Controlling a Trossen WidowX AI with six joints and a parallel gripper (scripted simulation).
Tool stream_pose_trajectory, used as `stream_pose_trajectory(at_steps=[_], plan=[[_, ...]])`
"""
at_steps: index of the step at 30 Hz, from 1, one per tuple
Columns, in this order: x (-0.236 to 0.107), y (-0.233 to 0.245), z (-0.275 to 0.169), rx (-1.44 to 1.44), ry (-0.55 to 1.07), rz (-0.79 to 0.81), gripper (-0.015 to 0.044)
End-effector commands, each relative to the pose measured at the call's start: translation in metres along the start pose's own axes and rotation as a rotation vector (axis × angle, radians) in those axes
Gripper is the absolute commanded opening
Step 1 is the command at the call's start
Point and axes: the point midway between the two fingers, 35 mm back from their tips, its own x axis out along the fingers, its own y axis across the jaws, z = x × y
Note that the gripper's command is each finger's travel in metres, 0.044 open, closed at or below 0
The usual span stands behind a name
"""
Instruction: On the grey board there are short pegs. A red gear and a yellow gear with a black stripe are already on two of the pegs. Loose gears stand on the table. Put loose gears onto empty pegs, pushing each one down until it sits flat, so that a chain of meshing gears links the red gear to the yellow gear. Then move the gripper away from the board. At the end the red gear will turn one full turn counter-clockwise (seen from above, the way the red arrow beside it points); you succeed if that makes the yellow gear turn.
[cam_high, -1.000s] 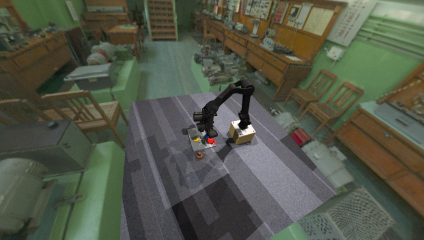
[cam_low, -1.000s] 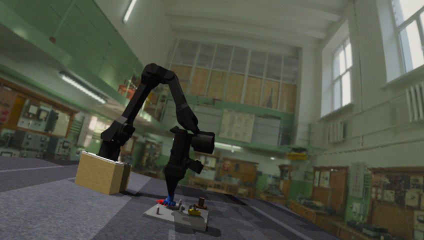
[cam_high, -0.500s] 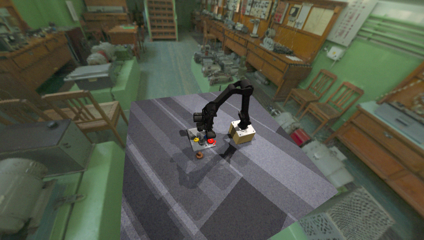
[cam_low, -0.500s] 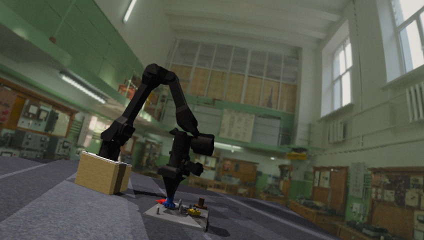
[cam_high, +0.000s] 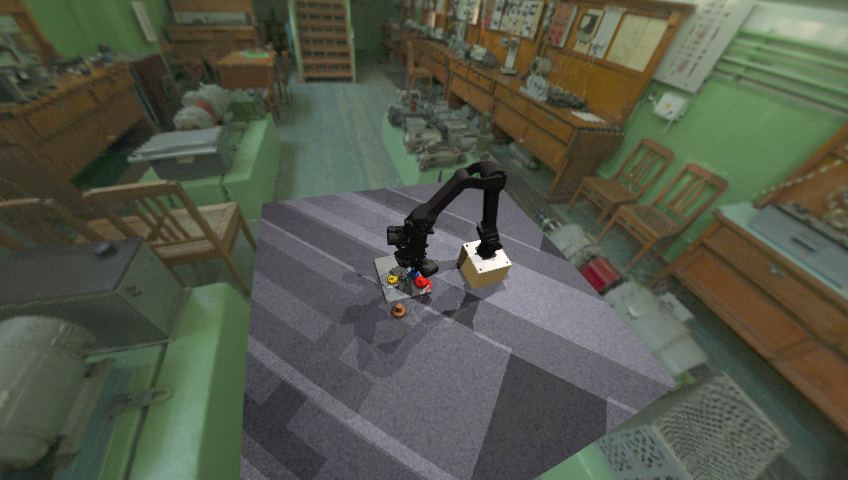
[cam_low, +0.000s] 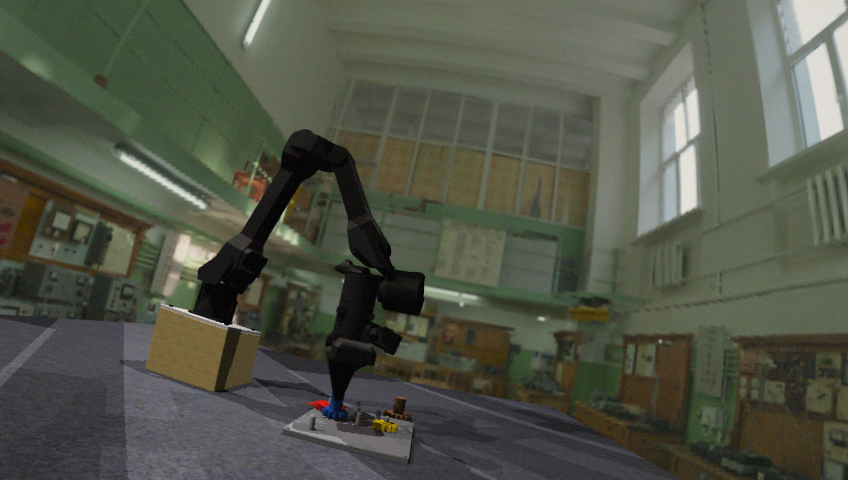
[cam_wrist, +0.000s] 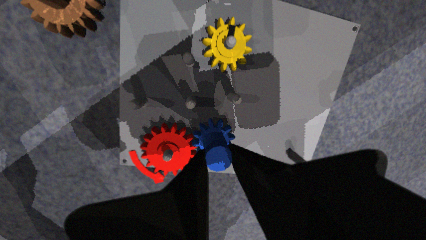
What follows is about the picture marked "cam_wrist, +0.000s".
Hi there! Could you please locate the red gear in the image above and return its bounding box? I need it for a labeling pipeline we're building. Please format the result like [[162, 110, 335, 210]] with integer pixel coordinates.
[[140, 123, 196, 176]]

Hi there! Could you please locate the orange-brown gear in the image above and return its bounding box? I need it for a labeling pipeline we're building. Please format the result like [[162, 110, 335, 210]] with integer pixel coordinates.
[[20, 0, 104, 39]]

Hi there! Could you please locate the grey flat board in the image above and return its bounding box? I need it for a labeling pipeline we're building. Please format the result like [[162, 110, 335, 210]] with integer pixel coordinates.
[[120, 0, 361, 167]]

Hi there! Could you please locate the blue gear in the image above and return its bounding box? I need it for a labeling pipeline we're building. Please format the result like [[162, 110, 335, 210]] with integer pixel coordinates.
[[192, 118, 235, 172]]

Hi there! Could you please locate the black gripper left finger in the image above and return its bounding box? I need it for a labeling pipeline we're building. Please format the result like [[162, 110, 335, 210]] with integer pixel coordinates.
[[64, 149, 209, 240]]

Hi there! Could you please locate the red curved arrow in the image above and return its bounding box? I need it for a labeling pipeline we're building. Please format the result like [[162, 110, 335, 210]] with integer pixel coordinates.
[[129, 150, 165, 184]]

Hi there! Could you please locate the yellow gear with black stripe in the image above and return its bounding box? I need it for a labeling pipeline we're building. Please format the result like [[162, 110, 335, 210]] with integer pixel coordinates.
[[202, 17, 252, 72]]

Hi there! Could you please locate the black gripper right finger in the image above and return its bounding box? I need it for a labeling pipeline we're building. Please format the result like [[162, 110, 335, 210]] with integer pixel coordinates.
[[228, 144, 388, 240]]

